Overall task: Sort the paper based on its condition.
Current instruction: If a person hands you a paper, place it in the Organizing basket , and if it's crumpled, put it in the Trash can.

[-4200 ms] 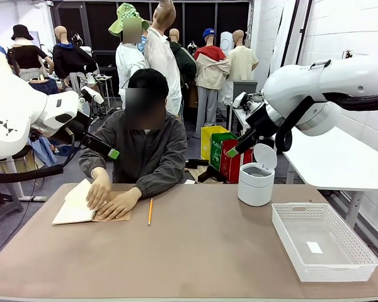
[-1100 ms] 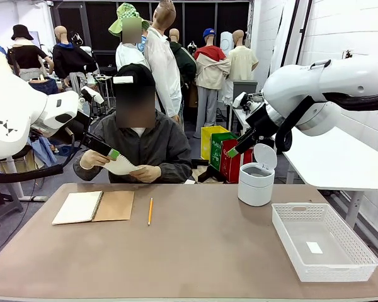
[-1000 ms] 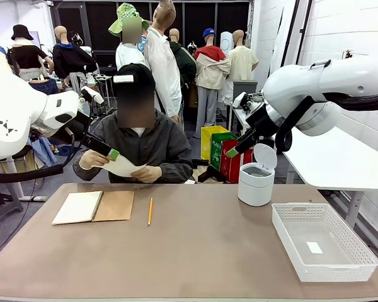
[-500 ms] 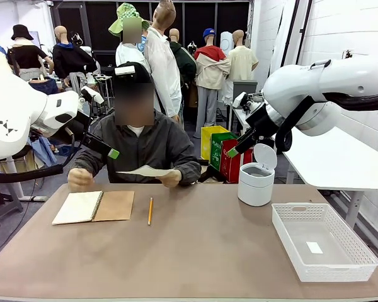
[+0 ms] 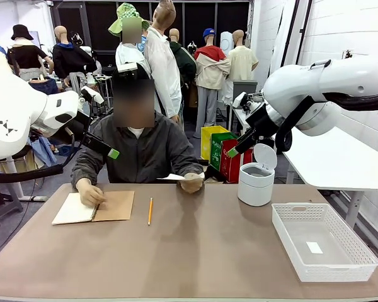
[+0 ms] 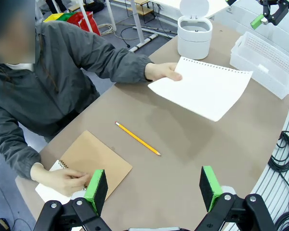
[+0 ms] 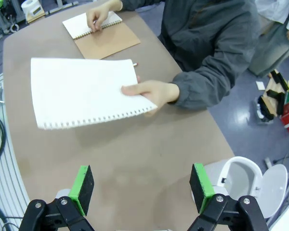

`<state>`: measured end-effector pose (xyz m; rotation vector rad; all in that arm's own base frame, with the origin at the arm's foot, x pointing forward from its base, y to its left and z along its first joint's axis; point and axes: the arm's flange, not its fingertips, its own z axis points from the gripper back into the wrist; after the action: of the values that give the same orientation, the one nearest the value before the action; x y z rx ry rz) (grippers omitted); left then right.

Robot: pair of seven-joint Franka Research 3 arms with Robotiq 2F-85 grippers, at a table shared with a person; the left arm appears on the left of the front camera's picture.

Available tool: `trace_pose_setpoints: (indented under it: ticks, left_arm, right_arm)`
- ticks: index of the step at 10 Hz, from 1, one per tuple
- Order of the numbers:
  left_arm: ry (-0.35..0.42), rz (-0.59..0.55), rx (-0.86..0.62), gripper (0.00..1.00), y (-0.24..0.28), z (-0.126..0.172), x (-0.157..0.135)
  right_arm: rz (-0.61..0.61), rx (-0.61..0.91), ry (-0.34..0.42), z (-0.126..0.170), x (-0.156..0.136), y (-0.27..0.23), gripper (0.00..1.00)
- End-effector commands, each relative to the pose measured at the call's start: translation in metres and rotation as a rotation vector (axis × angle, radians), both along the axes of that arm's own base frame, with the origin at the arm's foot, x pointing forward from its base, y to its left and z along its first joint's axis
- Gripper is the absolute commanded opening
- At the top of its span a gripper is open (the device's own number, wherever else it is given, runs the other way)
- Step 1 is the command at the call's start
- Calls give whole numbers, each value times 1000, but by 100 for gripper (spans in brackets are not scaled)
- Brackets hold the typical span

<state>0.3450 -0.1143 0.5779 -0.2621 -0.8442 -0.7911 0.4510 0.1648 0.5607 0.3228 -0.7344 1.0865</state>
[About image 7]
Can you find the white card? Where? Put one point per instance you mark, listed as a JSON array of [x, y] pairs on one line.
[[260, 85]]

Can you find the tall mannequin in white shirt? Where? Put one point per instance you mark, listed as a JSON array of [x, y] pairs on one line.
[[274, 36]]

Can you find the person's right hand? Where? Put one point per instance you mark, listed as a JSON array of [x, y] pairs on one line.
[[101, 13]]

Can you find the wooden and black stand pile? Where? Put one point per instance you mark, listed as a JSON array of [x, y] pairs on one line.
[[272, 96]]

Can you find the white lidded trash bin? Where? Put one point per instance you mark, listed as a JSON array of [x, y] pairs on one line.
[[243, 187]]

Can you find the person's left forearm grey sleeve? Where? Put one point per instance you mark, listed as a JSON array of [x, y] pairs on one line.
[[202, 86]]

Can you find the aluminium frame rack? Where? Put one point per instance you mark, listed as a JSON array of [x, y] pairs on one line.
[[2, 19]]

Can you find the person in grey jacket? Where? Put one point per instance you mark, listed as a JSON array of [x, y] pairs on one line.
[[207, 36]]

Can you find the person's left hand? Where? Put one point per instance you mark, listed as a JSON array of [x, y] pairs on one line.
[[159, 92]]

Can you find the small wooden box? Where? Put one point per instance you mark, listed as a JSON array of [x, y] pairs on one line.
[[36, 14]]

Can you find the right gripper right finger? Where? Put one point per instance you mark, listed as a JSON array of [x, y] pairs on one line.
[[202, 190]]

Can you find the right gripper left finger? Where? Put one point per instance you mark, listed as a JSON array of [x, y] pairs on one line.
[[82, 192]]

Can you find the spiral notebook kraft cover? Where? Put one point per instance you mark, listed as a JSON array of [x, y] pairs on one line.
[[106, 41]]

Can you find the white toilet paper roll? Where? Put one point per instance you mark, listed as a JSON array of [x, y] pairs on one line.
[[30, 6]]

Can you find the white power strip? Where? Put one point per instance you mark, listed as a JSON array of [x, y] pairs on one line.
[[268, 162]]

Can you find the person's right forearm grey sleeve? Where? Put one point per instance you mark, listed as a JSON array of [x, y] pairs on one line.
[[139, 3]]

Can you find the white slotted base plate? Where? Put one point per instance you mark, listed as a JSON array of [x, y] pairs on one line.
[[12, 168]]

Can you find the white notebook sheet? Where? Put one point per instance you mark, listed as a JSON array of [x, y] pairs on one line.
[[86, 91]]

